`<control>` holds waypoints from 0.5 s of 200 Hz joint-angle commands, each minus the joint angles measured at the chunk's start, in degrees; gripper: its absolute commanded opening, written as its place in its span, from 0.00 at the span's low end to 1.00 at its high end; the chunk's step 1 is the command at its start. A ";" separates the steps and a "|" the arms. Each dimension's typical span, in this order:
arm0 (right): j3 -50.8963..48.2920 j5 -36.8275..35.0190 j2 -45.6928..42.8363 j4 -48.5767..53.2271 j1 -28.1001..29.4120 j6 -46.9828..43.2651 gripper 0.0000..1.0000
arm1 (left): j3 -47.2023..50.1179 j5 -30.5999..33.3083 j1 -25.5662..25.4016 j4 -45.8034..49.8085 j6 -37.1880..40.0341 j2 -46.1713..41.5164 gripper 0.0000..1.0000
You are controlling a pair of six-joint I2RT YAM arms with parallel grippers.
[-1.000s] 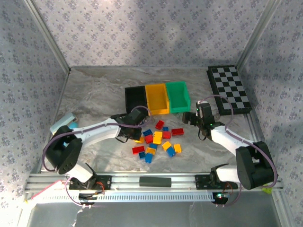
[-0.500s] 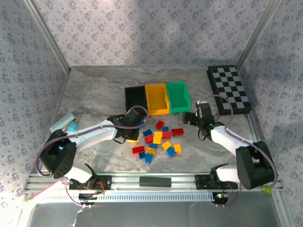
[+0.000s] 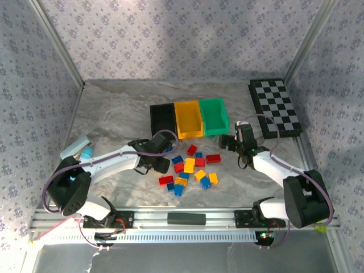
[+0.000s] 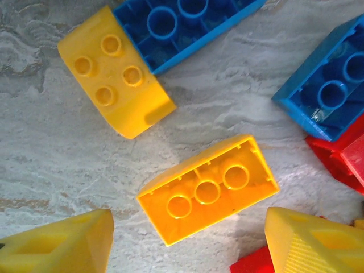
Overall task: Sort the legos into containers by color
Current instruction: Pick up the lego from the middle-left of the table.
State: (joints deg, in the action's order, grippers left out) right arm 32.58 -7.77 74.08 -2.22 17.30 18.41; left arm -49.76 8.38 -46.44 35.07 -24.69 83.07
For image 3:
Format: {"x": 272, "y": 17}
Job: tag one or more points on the red lego brick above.
{"x": 178, "y": 167}
{"x": 200, "y": 162}
{"x": 213, "y": 158}
{"x": 166, "y": 180}
{"x": 192, "y": 149}

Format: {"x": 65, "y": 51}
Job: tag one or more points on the dark blue lego brick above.
{"x": 171, "y": 186}

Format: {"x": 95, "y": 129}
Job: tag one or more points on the long yellow lego brick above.
{"x": 189, "y": 165}

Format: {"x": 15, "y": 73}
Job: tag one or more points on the small blue lego brick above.
{"x": 198, "y": 155}

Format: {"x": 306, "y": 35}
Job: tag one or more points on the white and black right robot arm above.
{"x": 270, "y": 167}

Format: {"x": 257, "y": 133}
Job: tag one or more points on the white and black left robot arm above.
{"x": 113, "y": 163}

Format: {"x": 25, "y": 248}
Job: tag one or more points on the green plastic bin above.
{"x": 213, "y": 116}

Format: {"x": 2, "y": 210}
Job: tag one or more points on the black plastic bin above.
{"x": 162, "y": 116}

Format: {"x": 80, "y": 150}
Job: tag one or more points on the yellow plastic bin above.
{"x": 187, "y": 119}

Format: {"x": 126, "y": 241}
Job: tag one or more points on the black and grey checkerboard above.
{"x": 274, "y": 108}

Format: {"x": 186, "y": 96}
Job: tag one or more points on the black rectangular block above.
{"x": 186, "y": 219}

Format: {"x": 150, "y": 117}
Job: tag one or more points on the blue marker pen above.
{"x": 87, "y": 153}

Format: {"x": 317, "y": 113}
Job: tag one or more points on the pale blue stapler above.
{"x": 75, "y": 146}

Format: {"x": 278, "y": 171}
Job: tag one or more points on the black circuit board with LED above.
{"x": 264, "y": 239}

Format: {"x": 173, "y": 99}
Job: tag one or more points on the yellow-green small cube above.
{"x": 320, "y": 229}

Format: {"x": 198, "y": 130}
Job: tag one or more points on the pink stick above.
{"x": 57, "y": 227}

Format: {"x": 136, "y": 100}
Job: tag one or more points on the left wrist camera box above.
{"x": 159, "y": 143}

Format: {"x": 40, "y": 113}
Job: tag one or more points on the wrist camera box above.
{"x": 243, "y": 131}
{"x": 159, "y": 143}

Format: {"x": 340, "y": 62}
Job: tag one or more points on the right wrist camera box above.
{"x": 243, "y": 131}

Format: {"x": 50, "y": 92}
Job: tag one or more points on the aluminium side rail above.
{"x": 302, "y": 150}

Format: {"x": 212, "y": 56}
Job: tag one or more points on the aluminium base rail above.
{"x": 221, "y": 219}

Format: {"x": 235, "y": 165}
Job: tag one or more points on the aluminium frame post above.
{"x": 58, "y": 42}
{"x": 310, "y": 42}

